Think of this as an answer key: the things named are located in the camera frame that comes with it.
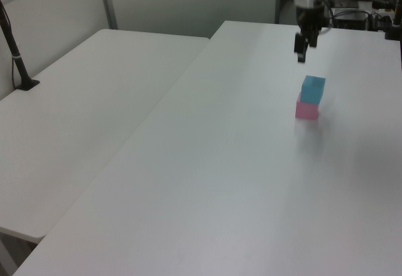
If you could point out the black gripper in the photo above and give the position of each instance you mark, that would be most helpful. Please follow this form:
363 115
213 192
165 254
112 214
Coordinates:
309 18

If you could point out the blue cube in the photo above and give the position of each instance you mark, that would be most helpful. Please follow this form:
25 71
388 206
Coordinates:
312 90

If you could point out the pink cube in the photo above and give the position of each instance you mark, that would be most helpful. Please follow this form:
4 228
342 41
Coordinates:
306 111

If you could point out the large black box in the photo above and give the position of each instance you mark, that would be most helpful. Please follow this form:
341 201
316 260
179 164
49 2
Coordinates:
350 21

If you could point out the black table clamp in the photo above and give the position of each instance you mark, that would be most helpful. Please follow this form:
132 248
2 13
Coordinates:
394 27

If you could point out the black flat base plate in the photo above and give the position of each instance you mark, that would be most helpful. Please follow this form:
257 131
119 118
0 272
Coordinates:
345 4

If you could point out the black camera stand pole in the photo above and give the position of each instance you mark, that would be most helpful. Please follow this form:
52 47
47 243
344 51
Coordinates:
19 65

